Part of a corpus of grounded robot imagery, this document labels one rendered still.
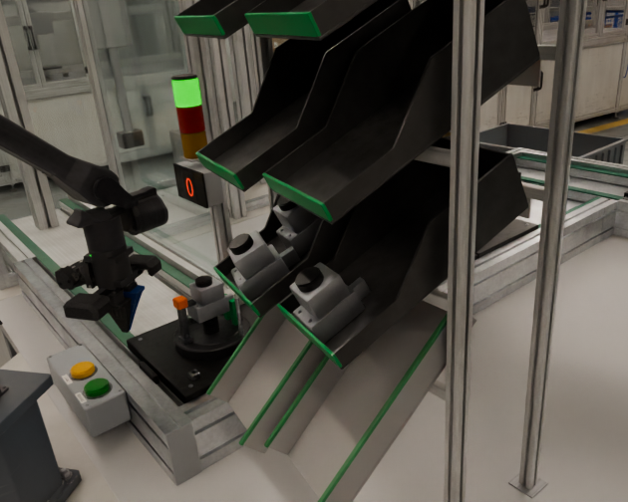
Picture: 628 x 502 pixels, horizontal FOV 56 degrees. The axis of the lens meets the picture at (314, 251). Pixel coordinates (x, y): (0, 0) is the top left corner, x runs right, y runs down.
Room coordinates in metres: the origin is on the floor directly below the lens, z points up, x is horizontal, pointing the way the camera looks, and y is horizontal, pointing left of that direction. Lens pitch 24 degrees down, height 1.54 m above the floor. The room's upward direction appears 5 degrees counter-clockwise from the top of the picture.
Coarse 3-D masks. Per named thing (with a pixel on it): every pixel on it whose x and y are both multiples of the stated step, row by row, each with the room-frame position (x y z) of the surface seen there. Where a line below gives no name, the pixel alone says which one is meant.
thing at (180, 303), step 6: (174, 300) 0.91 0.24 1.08; (180, 300) 0.91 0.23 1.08; (186, 300) 0.91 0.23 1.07; (192, 300) 0.93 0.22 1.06; (174, 306) 0.91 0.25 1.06; (180, 306) 0.90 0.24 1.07; (186, 306) 0.91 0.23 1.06; (180, 312) 0.91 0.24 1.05; (180, 318) 0.91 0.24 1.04; (186, 318) 0.91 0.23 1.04; (180, 324) 0.91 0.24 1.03; (186, 324) 0.91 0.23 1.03; (180, 330) 0.91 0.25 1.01; (186, 330) 0.91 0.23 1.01; (186, 336) 0.91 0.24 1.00
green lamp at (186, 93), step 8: (184, 80) 1.15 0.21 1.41; (192, 80) 1.15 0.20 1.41; (176, 88) 1.15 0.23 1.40; (184, 88) 1.14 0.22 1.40; (192, 88) 1.15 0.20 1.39; (176, 96) 1.15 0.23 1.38; (184, 96) 1.14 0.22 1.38; (192, 96) 1.15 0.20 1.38; (176, 104) 1.15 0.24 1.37; (184, 104) 1.14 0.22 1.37; (192, 104) 1.15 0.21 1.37; (200, 104) 1.16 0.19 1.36
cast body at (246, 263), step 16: (240, 240) 0.68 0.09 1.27; (256, 240) 0.68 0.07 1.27; (240, 256) 0.66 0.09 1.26; (256, 256) 0.66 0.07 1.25; (272, 256) 0.67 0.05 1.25; (288, 256) 0.69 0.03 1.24; (240, 272) 0.66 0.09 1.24; (256, 272) 0.66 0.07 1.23; (272, 272) 0.67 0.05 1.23; (288, 272) 0.68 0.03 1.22; (240, 288) 0.66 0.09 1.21; (256, 288) 0.66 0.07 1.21
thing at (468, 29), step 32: (480, 0) 0.54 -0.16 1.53; (576, 0) 0.64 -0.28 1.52; (480, 32) 0.54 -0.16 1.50; (576, 32) 0.64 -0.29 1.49; (256, 64) 0.81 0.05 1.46; (480, 64) 0.55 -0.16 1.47; (576, 64) 0.65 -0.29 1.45; (480, 96) 0.55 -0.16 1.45; (576, 96) 0.65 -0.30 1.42; (544, 192) 0.65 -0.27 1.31; (544, 224) 0.65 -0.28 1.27; (544, 256) 0.65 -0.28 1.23; (448, 288) 0.55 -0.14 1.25; (544, 288) 0.64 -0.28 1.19; (448, 320) 0.55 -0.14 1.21; (544, 320) 0.64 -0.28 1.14; (448, 352) 0.55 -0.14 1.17; (544, 352) 0.64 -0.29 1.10; (448, 384) 0.55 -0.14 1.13; (544, 384) 0.65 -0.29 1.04; (448, 416) 0.55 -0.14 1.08; (448, 448) 0.55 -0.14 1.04; (448, 480) 0.55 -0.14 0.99; (512, 480) 0.66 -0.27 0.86
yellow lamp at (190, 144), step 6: (180, 132) 1.16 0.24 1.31; (198, 132) 1.15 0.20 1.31; (204, 132) 1.16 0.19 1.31; (186, 138) 1.15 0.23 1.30; (192, 138) 1.14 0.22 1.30; (198, 138) 1.15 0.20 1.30; (204, 138) 1.16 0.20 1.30; (186, 144) 1.15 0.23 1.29; (192, 144) 1.14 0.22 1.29; (198, 144) 1.15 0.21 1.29; (204, 144) 1.16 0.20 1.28; (186, 150) 1.15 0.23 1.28; (192, 150) 1.14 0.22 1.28; (186, 156) 1.15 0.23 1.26; (192, 156) 1.14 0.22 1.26
